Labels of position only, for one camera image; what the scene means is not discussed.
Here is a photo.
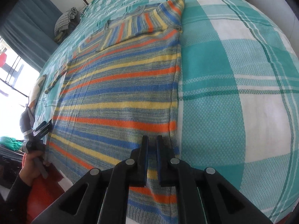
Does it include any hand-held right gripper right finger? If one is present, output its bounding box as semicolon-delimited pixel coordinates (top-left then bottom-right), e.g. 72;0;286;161
156;135;274;224

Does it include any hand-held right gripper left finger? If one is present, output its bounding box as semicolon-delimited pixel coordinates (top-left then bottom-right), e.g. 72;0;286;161
30;135;150;224

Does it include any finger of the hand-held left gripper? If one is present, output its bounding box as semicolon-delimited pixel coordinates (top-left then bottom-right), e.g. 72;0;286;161
33;119;52;131
35;125;53;139

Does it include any striped knit sweater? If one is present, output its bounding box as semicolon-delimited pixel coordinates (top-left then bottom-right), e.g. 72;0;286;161
44;0;186;224

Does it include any person's left forearm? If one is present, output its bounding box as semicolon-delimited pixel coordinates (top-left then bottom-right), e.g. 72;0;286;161
0;175;33;224

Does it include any person's left hand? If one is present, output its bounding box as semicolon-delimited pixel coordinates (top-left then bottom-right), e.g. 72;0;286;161
19;150;50;187

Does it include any green cloth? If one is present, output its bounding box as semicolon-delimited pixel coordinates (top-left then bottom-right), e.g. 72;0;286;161
0;135;24;151

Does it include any patterned pillow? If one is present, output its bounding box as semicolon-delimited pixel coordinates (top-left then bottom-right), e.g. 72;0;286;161
27;74;47;119

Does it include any black window grille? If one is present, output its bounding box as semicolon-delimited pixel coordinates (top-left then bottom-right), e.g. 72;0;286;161
0;37;40;96

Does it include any teal checked bedspread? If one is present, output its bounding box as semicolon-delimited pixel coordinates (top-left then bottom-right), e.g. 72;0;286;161
30;0;299;224

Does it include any teal curtain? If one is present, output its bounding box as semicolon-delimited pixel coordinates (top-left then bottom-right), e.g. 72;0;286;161
0;0;63;70

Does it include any checked cloth pile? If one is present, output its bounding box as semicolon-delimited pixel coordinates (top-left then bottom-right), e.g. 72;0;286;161
54;7;78;43

